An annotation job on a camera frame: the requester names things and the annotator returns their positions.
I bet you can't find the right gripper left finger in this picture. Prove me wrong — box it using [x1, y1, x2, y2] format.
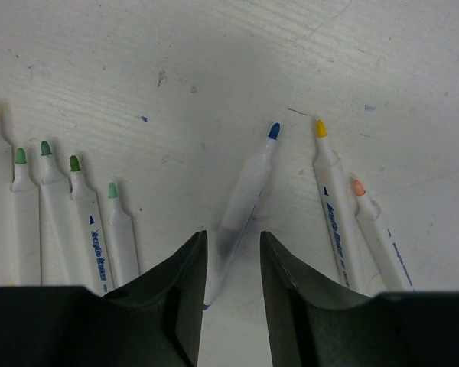
[0, 231, 207, 366]

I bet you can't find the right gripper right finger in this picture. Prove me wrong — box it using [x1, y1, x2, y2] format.
[260, 232, 459, 366]

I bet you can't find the light green capped marker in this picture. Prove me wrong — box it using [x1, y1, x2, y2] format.
[106, 182, 140, 287]

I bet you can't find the light orange capped marker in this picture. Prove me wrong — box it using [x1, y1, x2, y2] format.
[351, 178, 414, 291]

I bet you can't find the teal marker pen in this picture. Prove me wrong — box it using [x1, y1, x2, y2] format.
[40, 141, 82, 285]

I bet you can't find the yellow capped marker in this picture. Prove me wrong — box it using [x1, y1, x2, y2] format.
[313, 119, 368, 294]

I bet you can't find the blue capped marker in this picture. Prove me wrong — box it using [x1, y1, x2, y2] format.
[203, 122, 281, 310]

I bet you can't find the green marker pen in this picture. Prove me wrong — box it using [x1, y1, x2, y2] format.
[11, 147, 41, 286]

